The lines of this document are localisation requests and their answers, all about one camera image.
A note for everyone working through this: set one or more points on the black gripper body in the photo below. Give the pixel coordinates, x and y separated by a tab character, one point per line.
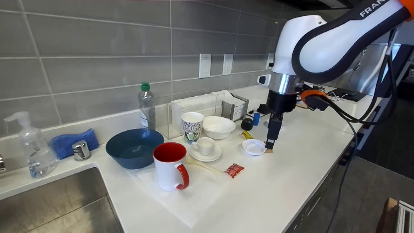
280	103

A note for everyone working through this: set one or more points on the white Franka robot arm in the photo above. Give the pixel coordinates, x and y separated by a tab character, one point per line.
328	46

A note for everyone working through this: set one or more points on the small black cup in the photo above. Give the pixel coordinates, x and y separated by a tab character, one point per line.
246	124

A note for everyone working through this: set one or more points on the red ketchup packet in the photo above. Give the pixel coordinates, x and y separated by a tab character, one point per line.
235	169

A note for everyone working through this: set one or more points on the patterned paper cup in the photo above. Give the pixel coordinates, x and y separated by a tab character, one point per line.
192	127

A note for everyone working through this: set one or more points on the small blue cylinder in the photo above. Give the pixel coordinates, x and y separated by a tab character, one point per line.
257	119

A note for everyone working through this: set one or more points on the white bowl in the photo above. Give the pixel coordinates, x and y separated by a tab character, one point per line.
218	127

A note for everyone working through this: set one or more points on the white saucer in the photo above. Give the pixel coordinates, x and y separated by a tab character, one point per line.
211	157

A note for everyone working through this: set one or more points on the small white teacup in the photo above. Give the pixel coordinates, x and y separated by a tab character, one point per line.
205	146

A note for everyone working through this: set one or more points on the thin wooden stir stick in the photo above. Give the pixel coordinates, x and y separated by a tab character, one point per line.
207	166

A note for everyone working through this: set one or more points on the black holder block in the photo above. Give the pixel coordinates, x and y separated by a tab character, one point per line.
351	94

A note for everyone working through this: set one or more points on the white panel on stand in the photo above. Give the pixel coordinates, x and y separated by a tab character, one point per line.
370	72

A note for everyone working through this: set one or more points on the translucent white cutting mat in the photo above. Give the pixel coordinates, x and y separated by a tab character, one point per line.
195	202

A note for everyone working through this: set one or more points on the red and white mug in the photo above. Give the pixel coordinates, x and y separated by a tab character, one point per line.
169	169

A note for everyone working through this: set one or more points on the clear bottle green cap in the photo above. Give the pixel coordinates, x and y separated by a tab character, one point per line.
147	110

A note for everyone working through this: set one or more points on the dark blue bowl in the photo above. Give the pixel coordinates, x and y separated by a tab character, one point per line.
134	149

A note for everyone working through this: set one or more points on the chrome sink knob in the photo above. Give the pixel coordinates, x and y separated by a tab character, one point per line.
82	150

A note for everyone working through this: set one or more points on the blue sponge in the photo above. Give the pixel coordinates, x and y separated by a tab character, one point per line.
69	141

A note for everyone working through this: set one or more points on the stainless steel sink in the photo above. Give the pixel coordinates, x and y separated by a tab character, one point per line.
56	207

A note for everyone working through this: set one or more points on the clear soap pump bottle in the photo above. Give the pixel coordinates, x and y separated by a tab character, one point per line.
37	150

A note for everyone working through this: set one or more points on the chrome faucet base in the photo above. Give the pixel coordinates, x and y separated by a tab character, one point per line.
3	163

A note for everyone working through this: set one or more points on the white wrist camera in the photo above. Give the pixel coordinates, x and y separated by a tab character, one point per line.
264	79

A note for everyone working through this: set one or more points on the white wall outlet with plug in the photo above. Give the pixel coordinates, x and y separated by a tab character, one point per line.
271	58

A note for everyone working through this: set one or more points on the white wall switch plate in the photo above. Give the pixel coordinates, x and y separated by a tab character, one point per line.
205	65

